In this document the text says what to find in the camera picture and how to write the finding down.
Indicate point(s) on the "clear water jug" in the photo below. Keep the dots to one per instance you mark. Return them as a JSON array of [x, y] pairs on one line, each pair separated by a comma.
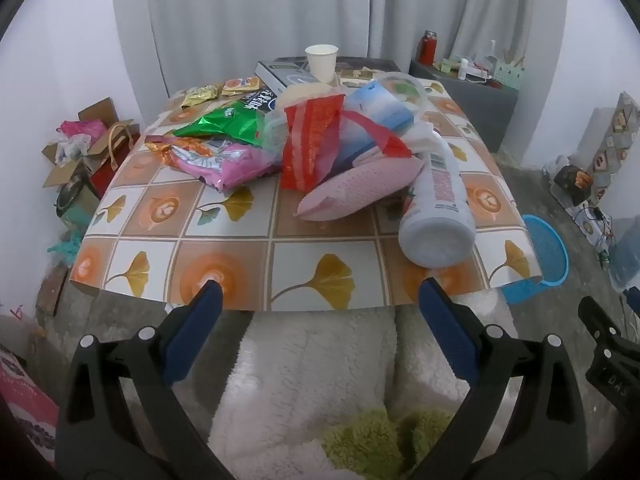
[[627, 260]]

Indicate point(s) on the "patterned roll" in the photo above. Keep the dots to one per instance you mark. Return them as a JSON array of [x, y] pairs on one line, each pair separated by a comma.
[[617, 135]]

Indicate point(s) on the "dark book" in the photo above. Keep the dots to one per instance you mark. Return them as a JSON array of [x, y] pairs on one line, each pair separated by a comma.
[[285, 76]]

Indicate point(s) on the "teal cloth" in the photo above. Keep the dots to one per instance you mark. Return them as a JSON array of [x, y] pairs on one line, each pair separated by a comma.
[[65, 247]]

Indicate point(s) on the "green snack bag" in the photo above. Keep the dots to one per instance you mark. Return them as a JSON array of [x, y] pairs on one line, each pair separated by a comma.
[[220, 127]]

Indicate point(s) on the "brown board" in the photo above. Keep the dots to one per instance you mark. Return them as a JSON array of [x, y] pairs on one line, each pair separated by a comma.
[[52, 290]]

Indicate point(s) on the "pink snack bag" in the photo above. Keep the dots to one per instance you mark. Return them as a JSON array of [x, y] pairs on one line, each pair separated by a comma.
[[235, 165]]

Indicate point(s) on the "red thermos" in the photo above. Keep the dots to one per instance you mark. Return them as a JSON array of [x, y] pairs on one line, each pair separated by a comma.
[[427, 50]]

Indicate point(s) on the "black food picture box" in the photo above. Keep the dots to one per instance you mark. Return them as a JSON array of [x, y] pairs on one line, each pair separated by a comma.
[[572, 177]]

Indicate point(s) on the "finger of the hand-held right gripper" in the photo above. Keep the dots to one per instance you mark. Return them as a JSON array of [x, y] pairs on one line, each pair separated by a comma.
[[600, 320]]

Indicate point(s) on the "pink plastic bag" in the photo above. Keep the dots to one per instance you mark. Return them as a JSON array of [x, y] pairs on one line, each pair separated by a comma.
[[80, 127]]

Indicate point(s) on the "cardboard box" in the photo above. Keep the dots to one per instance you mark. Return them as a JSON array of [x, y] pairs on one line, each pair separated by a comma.
[[100, 115]]

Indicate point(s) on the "teal box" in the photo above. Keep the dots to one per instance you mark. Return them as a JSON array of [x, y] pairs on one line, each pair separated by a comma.
[[80, 215]]

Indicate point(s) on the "small green bottle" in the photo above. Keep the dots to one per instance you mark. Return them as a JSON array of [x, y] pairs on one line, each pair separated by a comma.
[[603, 258]]

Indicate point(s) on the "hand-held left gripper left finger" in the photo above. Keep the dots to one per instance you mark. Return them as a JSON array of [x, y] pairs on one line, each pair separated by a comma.
[[200, 320]]

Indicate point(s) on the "large white plastic bottle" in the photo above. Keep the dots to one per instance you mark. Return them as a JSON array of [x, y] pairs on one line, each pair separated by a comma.
[[440, 210]]

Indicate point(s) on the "white plastic bag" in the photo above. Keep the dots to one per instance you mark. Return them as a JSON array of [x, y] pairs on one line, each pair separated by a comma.
[[70, 150]]

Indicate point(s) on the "clear plastic bowl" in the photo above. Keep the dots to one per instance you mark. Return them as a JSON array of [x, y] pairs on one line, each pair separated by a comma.
[[405, 87]]

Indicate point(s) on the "white paper cup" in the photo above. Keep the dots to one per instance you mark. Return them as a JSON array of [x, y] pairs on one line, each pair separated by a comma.
[[322, 62]]

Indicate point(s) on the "dark patterned box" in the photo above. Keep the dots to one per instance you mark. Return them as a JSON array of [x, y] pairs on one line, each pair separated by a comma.
[[362, 70]]

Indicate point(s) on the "red plastic bag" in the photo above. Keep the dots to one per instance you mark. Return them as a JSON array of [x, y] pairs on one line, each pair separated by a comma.
[[307, 145]]

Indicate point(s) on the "orange white snack packet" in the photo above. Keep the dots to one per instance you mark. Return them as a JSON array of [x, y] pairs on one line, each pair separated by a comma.
[[241, 86]]

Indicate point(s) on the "grey cabinet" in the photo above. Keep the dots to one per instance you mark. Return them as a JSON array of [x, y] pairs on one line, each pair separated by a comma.
[[470, 110]]

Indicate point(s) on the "black snack bag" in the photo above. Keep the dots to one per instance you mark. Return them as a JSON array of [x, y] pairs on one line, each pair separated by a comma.
[[257, 102]]

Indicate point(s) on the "pink printed bag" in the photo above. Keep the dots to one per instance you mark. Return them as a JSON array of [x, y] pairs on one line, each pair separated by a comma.
[[25, 400]]

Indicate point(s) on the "blue white tissue pack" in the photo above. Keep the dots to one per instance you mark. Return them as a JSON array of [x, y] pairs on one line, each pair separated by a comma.
[[380, 107]]

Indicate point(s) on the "orange snack bag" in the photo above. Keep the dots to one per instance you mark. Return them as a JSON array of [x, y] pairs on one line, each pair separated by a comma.
[[175, 149]]

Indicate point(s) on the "green pen holder box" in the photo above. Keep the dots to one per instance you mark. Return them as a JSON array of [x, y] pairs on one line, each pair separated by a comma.
[[507, 75]]

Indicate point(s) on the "grey curtain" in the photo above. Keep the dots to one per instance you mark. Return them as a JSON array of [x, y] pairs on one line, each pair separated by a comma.
[[250, 20]]

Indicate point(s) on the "blue plastic basket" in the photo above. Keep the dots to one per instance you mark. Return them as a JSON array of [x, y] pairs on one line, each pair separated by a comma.
[[547, 250]]

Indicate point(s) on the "metal pot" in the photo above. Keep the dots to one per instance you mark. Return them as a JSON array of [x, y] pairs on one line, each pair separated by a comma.
[[70, 195]]

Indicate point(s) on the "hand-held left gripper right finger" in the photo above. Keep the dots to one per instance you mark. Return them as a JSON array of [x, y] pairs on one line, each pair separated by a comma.
[[445, 320]]

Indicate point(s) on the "small yellow snack packet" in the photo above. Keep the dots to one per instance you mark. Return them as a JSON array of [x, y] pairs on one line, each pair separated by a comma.
[[200, 96]]

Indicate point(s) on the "green fluffy slipper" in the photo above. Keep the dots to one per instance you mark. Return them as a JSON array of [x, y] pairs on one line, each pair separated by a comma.
[[365, 440], [425, 430]]

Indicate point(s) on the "slim white bottle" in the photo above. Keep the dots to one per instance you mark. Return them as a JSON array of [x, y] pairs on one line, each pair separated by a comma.
[[465, 70]]

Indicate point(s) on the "red paper bag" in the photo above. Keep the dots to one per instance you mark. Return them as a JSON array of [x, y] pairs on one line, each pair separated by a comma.
[[107, 165]]

